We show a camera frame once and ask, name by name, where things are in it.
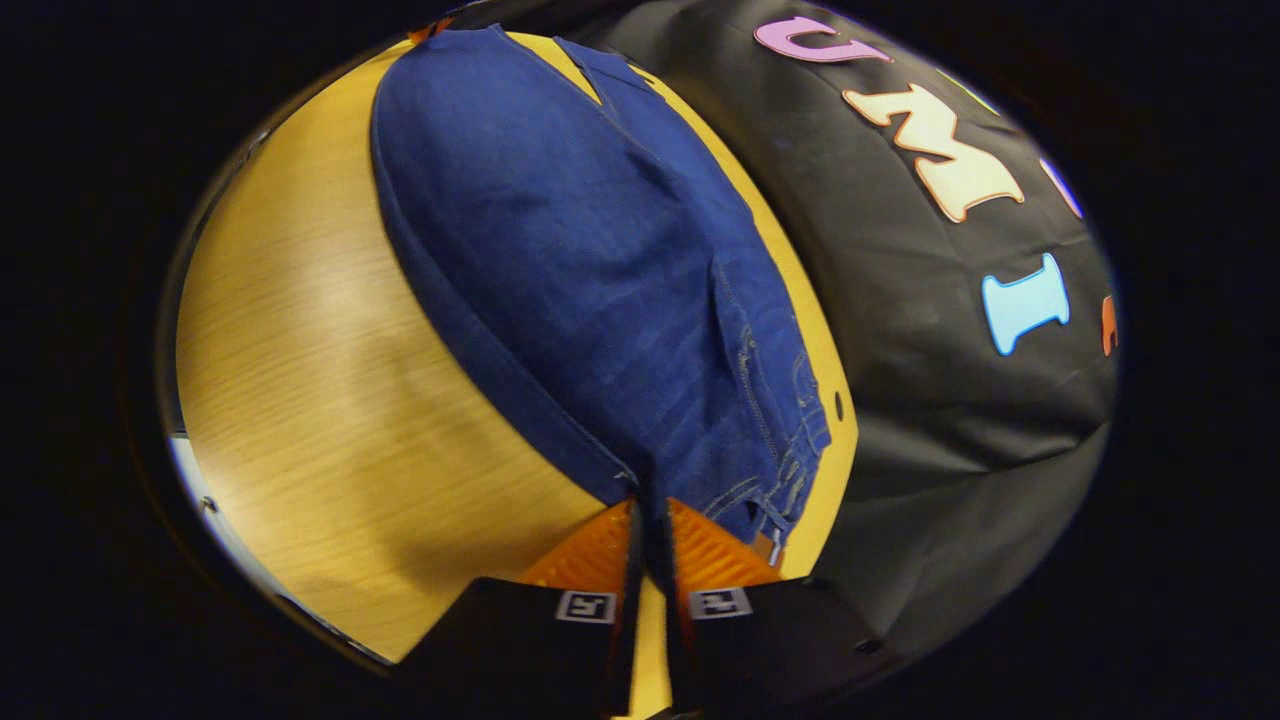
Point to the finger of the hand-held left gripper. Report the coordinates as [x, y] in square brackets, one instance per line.
[430, 29]

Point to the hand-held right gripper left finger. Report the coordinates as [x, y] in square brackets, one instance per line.
[560, 640]

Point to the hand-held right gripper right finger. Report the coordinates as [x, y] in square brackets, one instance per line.
[760, 640]

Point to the blue denim jeans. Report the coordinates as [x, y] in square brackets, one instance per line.
[580, 270]

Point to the black backdrop cloth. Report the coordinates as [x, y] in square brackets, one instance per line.
[900, 400]

